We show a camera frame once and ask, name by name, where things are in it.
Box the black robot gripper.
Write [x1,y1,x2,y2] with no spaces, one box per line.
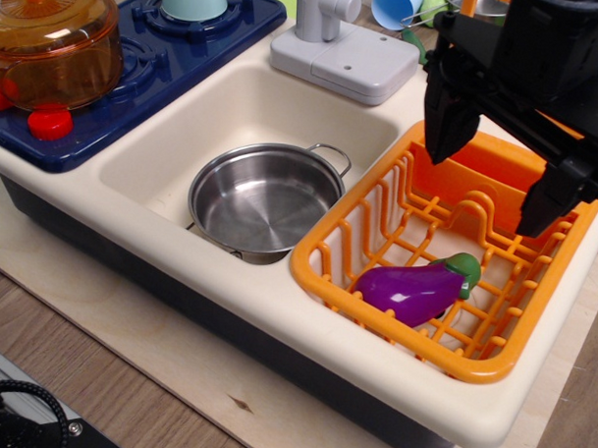
[424,0,598,237]

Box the purple toy eggplant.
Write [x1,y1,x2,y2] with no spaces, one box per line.
[353,252,481,327]

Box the stainless steel pan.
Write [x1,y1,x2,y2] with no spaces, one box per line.
[188,143,353,265]

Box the orange dish drying rack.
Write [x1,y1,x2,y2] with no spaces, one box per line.
[290,123,598,384]

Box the green toy chili pepper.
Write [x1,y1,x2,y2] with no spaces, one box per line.
[401,28,427,65]

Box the orange grid basket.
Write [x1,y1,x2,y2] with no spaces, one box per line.
[459,0,512,22]

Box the grey toy faucet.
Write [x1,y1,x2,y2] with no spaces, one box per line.
[270,0,420,106]

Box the light green toy vegetable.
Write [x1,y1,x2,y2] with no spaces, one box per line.
[419,0,448,28]

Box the light blue cup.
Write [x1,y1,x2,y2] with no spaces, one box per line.
[371,0,424,30]

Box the light wooden board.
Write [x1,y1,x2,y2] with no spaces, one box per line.
[0,186,598,448]

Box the light teal cup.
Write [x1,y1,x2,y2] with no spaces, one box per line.
[161,0,228,22]

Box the navy blue toy stovetop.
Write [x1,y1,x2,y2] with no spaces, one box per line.
[0,0,287,173]

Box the cream toy kitchen sink unit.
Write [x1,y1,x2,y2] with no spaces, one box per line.
[0,37,598,448]

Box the amber transparent lidded pot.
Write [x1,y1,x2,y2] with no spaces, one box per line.
[0,0,124,111]

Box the black metal base plate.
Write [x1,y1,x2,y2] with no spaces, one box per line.
[38,418,121,448]

